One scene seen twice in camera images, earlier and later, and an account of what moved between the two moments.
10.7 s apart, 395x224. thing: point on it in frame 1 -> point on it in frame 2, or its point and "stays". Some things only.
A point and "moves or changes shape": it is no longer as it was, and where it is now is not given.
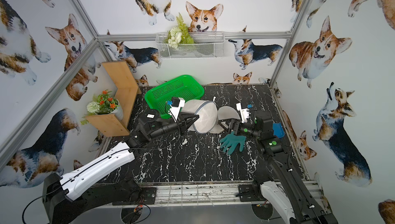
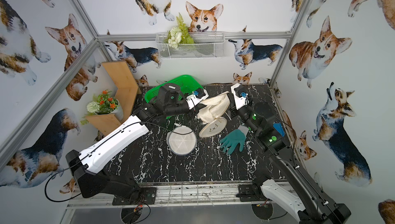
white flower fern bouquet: x=178 y=34 stays
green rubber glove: x=230 y=141 stays
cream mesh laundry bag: x=225 y=112 moves or changes shape
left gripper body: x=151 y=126 -> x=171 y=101
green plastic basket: x=183 y=87 stays
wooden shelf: x=127 y=92 stays
